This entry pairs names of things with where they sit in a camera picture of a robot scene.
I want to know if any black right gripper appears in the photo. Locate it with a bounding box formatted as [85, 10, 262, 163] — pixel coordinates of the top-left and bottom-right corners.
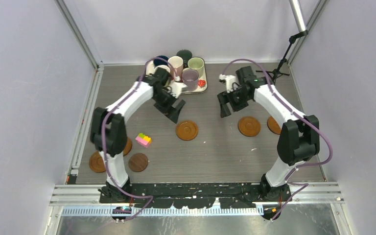
[217, 86, 250, 118]

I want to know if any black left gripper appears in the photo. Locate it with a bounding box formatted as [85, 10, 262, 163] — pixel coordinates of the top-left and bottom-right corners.
[152, 89, 185, 123]

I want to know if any large brown wooden coaster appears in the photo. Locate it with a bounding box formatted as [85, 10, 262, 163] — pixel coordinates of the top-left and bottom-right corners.
[176, 120, 199, 141]

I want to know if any light green mug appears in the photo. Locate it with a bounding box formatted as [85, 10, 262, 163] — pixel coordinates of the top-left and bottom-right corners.
[154, 65, 171, 76]

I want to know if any dark brown wooden coaster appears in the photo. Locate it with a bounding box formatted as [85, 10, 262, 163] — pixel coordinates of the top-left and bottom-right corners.
[128, 153, 149, 172]

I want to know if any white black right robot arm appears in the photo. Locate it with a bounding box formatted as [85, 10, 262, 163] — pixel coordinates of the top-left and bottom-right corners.
[217, 66, 320, 201]

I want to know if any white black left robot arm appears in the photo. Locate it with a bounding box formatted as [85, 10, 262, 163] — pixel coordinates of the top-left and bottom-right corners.
[90, 75, 187, 203]

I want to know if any white strawberry print tray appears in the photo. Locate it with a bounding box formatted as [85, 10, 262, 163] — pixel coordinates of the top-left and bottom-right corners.
[145, 58, 208, 95]

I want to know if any pink green yellow toy block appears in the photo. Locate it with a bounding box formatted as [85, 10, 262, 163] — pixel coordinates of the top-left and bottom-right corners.
[135, 133, 152, 148]

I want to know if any purple mug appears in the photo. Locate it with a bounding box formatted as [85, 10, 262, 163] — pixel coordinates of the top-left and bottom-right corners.
[182, 68, 199, 92]

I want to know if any pale green mug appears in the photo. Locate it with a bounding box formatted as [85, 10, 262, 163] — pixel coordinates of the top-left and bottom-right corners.
[188, 57, 205, 78]

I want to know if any pink mug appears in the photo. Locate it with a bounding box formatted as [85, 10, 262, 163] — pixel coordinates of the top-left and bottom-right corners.
[168, 56, 184, 82]

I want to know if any dark blue mug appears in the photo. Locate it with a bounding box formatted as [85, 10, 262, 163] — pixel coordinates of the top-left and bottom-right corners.
[153, 55, 168, 67]

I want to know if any black tripod stand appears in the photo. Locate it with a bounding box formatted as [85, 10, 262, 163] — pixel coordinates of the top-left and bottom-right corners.
[267, 30, 308, 84]

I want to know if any dark green mug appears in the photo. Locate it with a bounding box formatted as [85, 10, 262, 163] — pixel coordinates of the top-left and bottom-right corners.
[176, 49, 192, 68]

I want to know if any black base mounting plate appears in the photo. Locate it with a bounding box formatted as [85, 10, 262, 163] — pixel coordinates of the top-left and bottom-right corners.
[99, 183, 291, 209]

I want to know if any silver pole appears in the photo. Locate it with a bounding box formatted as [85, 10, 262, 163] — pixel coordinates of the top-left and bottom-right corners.
[289, 0, 307, 32]

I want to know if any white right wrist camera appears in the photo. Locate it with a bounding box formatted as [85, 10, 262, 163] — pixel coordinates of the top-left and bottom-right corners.
[219, 74, 239, 93]

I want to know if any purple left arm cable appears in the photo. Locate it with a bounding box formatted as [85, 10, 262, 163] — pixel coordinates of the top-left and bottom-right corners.
[100, 57, 172, 222]

